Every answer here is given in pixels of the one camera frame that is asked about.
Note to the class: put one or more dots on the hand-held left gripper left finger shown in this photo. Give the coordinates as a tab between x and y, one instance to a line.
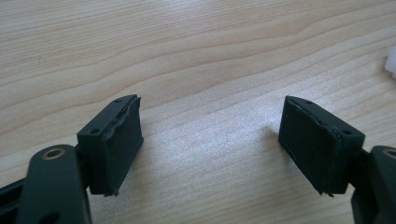
109	149

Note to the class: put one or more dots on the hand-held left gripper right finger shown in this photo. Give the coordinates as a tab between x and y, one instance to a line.
320	146

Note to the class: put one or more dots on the white plastic object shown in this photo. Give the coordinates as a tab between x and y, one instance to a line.
392	62

